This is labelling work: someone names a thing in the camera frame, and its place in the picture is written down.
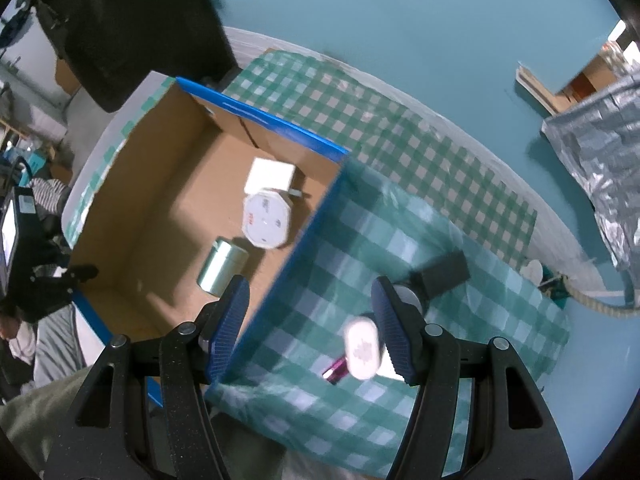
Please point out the pink lipstick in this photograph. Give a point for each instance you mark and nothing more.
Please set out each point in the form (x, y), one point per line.
(335, 367)

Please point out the silver foil curtain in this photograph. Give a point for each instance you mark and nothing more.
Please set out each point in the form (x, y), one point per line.
(600, 150)

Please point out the white octagonal box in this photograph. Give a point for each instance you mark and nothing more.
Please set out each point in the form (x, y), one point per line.
(265, 217)

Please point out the light green checkered tablecloth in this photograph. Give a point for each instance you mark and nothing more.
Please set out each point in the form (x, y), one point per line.
(350, 240)

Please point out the teal box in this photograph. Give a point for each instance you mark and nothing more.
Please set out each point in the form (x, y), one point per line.
(32, 160)

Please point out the dark green checkered tablecloth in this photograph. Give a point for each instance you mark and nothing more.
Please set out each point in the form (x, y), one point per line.
(400, 125)

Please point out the white oval case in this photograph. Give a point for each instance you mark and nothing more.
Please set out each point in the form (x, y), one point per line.
(361, 347)

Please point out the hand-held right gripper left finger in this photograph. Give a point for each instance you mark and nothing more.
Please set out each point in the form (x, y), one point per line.
(231, 322)

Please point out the green metal cylinder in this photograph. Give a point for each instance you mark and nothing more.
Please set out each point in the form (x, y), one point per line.
(222, 266)

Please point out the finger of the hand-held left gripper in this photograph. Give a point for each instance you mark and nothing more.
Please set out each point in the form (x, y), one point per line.
(75, 272)

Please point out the white charger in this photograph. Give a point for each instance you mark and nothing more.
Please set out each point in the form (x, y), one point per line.
(387, 369)
(270, 175)

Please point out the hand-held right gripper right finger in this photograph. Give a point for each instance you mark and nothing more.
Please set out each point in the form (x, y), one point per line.
(395, 332)

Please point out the small white object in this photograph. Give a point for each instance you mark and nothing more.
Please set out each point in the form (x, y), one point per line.
(532, 270)

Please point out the person's left hand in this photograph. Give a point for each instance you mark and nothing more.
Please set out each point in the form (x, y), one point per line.
(7, 327)

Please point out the blue-edged cardboard box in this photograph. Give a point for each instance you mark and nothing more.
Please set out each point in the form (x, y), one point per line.
(165, 220)

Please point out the cardboard strip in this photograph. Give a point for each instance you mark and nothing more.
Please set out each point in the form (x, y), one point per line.
(537, 90)

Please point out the striped cloth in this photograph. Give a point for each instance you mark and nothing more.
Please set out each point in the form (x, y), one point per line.
(47, 194)

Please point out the black cloth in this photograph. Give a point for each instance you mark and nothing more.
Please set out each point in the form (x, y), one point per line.
(125, 25)

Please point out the person's olive trousers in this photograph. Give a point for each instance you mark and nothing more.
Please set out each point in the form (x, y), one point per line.
(35, 410)

